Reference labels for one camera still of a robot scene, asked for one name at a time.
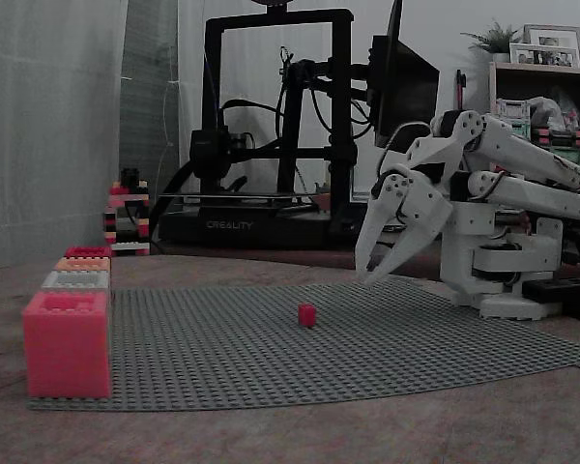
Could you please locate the grey studded baseplate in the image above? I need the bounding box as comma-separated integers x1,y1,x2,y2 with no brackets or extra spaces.
27,277,580,412

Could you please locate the red black brick tower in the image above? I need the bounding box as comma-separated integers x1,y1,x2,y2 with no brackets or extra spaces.
103,179,151,257

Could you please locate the orange brick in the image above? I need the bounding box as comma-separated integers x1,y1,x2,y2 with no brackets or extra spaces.
53,256,112,273

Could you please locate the grey brick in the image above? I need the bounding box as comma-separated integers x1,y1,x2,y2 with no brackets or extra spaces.
41,270,112,293

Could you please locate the large pink brick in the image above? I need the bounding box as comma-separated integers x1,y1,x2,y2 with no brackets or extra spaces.
21,291,113,400

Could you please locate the black Creality 3D printer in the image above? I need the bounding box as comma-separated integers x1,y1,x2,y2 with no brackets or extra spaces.
155,0,386,251

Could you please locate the black computer monitor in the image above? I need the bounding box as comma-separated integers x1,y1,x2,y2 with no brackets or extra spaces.
367,0,441,160

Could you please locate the red and black pen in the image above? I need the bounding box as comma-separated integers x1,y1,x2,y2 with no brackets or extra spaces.
454,69,467,112

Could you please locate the white and green crate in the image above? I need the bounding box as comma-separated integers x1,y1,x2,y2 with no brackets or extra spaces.
495,98,533,139

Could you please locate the black power strip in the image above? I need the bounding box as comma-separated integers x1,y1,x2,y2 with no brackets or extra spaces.
521,277,580,306

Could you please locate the clear plastic bag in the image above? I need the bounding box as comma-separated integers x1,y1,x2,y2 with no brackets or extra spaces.
529,85,580,131

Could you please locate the wooden shelf unit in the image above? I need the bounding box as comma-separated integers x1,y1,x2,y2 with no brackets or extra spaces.
488,60,580,168

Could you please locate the potted green plant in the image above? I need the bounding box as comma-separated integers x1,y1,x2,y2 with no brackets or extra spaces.
460,18,523,64

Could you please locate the white sheer curtain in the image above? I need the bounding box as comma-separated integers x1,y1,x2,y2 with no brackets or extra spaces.
0,0,130,273

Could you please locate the small white picture frame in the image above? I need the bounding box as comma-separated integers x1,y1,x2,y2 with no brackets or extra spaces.
508,42,580,69

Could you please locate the large white picture frame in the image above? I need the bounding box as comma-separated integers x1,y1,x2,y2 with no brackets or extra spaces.
522,23,580,69

